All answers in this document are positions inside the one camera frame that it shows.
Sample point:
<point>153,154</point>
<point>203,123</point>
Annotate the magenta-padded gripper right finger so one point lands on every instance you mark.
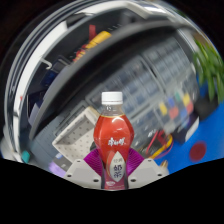
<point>148,171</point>

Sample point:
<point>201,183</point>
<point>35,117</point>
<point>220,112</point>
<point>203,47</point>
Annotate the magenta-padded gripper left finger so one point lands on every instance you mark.
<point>80,173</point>

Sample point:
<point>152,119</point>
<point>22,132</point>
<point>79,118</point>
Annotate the red drink bottle white cap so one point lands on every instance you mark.
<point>113,136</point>

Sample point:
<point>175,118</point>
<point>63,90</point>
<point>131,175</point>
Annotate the dark grey upright box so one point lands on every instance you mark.
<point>63,159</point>

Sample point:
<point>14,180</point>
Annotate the yellow multimeter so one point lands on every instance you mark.
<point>165,148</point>

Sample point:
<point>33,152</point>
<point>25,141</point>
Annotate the white perforated tray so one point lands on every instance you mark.
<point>76,136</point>

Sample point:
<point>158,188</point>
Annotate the grey small-parts drawer cabinet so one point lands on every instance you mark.
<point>130,83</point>
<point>170,60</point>
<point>146,125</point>

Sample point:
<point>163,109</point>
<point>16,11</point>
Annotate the flat round red coaster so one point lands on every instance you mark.
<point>198,151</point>

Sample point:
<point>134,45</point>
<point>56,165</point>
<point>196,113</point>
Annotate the black box white label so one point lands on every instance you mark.
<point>186,130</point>

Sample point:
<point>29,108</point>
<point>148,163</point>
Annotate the black flat case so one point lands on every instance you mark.
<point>206,108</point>

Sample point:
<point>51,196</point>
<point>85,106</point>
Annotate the dark overhead shelf unit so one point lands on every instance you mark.
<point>100,56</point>

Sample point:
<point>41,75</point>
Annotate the green potted plant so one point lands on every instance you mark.
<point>210,70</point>

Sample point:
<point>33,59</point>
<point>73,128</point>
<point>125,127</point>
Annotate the teal wall-mounted box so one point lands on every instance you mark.
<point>25,156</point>

